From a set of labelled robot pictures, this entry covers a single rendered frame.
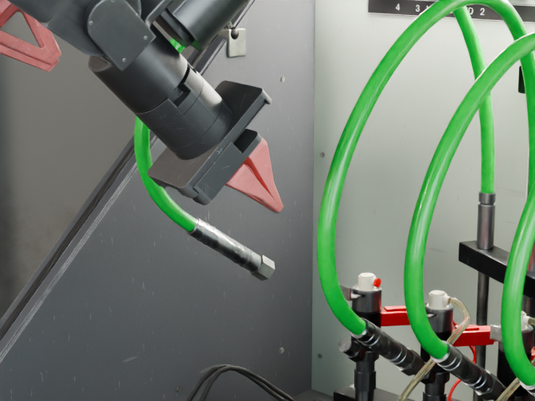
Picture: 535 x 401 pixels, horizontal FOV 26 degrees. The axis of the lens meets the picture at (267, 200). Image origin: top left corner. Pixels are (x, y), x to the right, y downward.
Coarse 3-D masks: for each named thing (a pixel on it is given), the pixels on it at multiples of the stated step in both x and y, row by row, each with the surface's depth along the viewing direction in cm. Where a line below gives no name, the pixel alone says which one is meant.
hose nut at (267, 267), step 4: (260, 256) 112; (264, 256) 112; (264, 260) 112; (268, 260) 112; (260, 264) 111; (264, 264) 111; (268, 264) 112; (272, 264) 112; (260, 268) 111; (264, 268) 111; (268, 268) 112; (272, 268) 112; (252, 272) 112; (256, 272) 111; (260, 272) 111; (264, 272) 111; (268, 272) 112; (272, 272) 112; (256, 276) 112; (260, 276) 112; (264, 276) 112; (268, 276) 112
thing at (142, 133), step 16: (464, 16) 115; (464, 32) 116; (176, 48) 103; (480, 48) 116; (480, 64) 117; (480, 112) 119; (144, 128) 104; (480, 128) 120; (144, 144) 104; (144, 160) 104; (144, 176) 105; (160, 192) 106; (480, 192) 121; (160, 208) 107; (176, 208) 107; (192, 224) 108
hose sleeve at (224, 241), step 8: (200, 224) 108; (208, 224) 109; (192, 232) 108; (200, 232) 108; (208, 232) 108; (216, 232) 109; (200, 240) 109; (208, 240) 109; (216, 240) 109; (224, 240) 109; (232, 240) 110; (216, 248) 109; (224, 248) 109; (232, 248) 110; (240, 248) 110; (232, 256) 110; (240, 256) 110; (248, 256) 111; (256, 256) 111; (240, 264) 111; (248, 264) 111; (256, 264) 111
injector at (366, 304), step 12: (360, 300) 107; (372, 300) 107; (360, 312) 108; (372, 312) 108; (348, 348) 107; (360, 348) 108; (360, 360) 108; (372, 360) 109; (360, 372) 109; (372, 372) 110; (360, 384) 110; (372, 384) 110; (360, 396) 110; (372, 396) 110
